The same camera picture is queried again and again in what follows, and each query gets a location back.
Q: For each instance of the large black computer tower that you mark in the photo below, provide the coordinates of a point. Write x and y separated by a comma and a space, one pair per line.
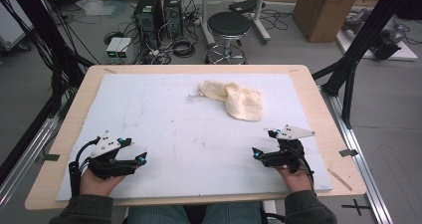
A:
147, 18

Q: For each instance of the black metal stand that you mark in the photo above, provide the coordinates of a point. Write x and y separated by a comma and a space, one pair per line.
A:
49, 41
358, 48

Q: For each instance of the black tape strip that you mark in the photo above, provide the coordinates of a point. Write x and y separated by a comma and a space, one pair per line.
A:
51, 157
348, 152

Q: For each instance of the cream cotton cloth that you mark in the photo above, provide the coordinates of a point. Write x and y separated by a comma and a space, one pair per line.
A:
242, 101

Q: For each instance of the brown cardboard box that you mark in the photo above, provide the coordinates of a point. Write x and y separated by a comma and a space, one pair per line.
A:
323, 11

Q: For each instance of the white floor board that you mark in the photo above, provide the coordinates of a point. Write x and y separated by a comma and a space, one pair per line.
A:
406, 53

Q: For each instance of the white power supply box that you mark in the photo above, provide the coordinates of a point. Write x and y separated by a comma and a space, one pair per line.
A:
112, 46
124, 46

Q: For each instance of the black device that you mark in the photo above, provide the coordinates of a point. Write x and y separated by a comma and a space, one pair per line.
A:
386, 46

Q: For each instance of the thin wooden stick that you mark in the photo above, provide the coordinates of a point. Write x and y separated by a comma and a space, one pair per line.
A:
340, 179

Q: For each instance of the black round stool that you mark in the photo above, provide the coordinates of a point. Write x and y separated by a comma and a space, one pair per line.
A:
229, 23

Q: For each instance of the aluminium rail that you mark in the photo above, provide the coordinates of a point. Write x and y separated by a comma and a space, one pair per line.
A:
360, 164
23, 164

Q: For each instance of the person's leg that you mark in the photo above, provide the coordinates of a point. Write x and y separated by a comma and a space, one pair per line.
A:
232, 214
156, 215

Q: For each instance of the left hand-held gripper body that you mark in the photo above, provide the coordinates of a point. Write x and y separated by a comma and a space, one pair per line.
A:
109, 169

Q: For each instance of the person's right leg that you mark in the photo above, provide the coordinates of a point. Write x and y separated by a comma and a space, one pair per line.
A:
232, 214

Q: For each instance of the person's left hand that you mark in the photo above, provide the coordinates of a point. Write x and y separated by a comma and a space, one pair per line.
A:
94, 185

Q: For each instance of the slim black computer tower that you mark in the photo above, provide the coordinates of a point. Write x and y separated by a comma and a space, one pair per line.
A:
173, 13

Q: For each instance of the white foam board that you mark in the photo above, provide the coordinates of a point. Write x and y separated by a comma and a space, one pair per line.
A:
185, 144

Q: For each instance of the white desk leg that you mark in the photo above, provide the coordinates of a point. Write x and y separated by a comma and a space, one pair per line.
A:
206, 18
260, 15

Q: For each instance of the clear plastic sheet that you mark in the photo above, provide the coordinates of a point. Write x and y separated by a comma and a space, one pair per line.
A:
99, 6

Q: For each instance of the person's right hand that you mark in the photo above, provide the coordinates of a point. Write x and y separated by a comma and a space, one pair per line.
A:
298, 182

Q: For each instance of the flat black case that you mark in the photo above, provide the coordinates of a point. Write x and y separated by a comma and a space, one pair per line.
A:
245, 5

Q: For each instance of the person's left leg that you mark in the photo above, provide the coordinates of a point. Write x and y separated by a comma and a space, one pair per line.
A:
156, 215

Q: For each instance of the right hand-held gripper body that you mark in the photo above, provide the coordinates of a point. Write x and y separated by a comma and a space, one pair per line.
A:
288, 157

